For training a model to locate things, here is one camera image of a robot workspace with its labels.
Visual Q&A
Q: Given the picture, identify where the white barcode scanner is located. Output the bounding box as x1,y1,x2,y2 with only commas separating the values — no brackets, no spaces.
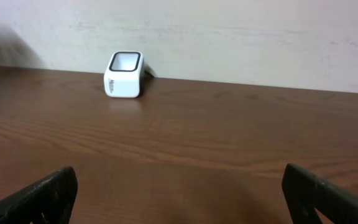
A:
103,51,144,98

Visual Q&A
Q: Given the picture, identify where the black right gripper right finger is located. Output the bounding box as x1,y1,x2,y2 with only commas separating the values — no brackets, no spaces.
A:
282,164,358,223

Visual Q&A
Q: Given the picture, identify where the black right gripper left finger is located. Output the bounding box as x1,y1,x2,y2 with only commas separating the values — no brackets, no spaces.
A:
0,166,78,223

